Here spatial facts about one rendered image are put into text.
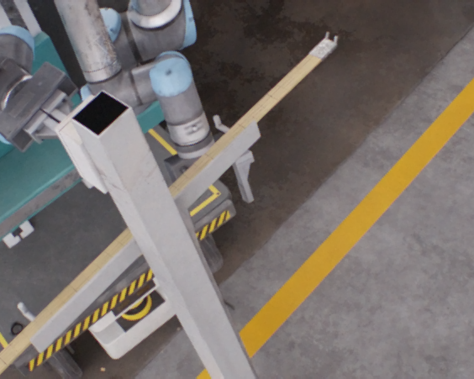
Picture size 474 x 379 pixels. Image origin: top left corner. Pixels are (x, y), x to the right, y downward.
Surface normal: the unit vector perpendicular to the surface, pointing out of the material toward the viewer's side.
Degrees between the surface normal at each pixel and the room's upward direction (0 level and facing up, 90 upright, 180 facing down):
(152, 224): 90
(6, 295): 0
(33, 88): 10
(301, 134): 0
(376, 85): 0
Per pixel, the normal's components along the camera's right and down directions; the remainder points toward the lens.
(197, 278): 0.71, 0.46
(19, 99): -0.33, -0.46
